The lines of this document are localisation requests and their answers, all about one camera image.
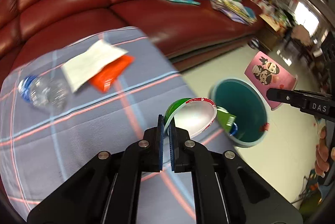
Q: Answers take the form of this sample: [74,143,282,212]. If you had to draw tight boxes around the white paper napkin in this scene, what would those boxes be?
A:
[61,40,128,93]

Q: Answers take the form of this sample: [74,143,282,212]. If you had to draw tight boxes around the red leather sofa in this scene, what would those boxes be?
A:
[1,0,265,78]

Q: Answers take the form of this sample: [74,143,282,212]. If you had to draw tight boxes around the green pastry box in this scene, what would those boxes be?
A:
[216,106,236,134]

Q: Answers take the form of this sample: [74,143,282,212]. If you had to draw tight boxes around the orange red packet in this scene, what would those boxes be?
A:
[89,55,135,93]

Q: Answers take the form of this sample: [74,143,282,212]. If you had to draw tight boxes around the wooden side cabinet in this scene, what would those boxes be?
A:
[258,14,281,51]

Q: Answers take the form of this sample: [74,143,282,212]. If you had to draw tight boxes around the blue plaid tablecloth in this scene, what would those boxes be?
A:
[1,26,195,219]

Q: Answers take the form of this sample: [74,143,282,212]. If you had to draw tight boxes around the clear water bottle blue label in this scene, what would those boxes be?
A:
[18,75,69,114]

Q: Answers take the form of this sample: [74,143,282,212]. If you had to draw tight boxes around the pink paper cup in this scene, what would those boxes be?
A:
[244,51,298,110]

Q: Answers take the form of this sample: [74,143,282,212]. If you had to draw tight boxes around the blue plastic tray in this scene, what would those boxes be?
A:
[229,122,238,135]

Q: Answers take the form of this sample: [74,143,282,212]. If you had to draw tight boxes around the green red paper bowl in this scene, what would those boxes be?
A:
[164,97,217,138]

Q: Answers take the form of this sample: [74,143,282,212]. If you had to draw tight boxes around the person right hand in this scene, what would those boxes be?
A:
[314,126,334,177]

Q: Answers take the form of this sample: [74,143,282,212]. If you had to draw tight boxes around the blue white ball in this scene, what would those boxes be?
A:
[248,38,260,49]

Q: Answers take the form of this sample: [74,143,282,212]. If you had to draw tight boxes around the teal trash bin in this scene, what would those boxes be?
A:
[210,79,269,148]

